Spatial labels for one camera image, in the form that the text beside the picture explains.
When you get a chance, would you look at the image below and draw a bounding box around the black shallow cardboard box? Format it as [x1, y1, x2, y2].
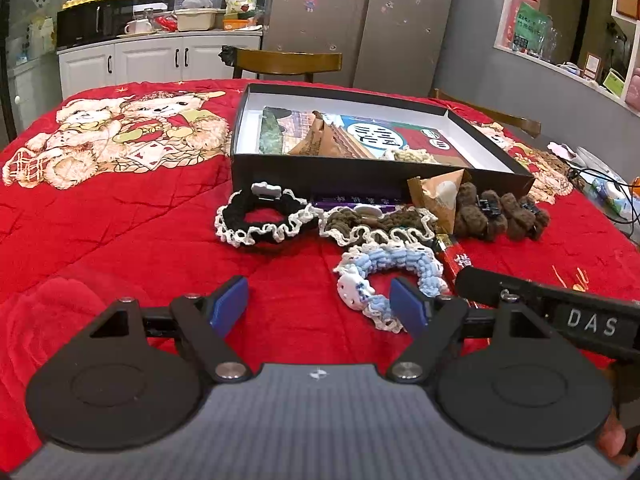
[231, 84, 534, 200]

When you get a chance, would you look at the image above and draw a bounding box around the white kitchen cabinet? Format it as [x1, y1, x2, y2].
[58, 27, 262, 98]

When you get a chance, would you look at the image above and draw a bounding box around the brown triangular snack packet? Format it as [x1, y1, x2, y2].
[407, 169, 468, 234]

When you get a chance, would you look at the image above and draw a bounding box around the silver double door refrigerator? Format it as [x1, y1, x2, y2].
[262, 0, 451, 96]

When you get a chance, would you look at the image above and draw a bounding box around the person's right hand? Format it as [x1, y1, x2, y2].
[597, 408, 640, 467]

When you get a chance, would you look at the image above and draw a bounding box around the white wall shelf unit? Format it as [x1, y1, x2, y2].
[494, 0, 639, 116]

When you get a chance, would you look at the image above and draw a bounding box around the wooden chair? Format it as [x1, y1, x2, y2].
[218, 46, 343, 84]
[431, 88, 541, 138]

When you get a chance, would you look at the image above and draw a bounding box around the purple pen case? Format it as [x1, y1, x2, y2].
[311, 195, 405, 212]

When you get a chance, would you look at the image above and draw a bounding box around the red snack stick packet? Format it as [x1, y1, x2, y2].
[434, 234, 472, 296]

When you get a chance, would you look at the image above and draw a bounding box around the colourful picture book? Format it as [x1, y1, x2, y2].
[257, 106, 472, 168]

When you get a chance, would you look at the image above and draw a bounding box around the black microwave oven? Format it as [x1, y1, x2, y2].
[56, 0, 134, 49]

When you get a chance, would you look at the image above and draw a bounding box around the black white ruffled scrunchie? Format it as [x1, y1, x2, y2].
[214, 181, 322, 248]

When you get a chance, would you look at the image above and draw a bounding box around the fuzzy brown claw clip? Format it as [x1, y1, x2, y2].
[500, 193, 550, 240]
[454, 182, 508, 242]

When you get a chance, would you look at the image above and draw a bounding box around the black cable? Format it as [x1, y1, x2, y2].
[566, 164, 640, 241]

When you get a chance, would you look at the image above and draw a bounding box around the white mug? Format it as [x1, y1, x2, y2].
[124, 18, 154, 36]

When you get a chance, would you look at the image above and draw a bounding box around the brown white ruffled scrunchie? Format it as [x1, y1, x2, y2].
[319, 204, 437, 247]

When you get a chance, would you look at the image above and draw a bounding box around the red teddy bear blanket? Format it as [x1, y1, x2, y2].
[0, 78, 640, 474]

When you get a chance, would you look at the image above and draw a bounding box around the cream plastic basin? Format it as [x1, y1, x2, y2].
[175, 9, 218, 32]

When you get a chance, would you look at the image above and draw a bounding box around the blue white crochet scrunchie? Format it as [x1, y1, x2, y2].
[333, 242, 449, 334]

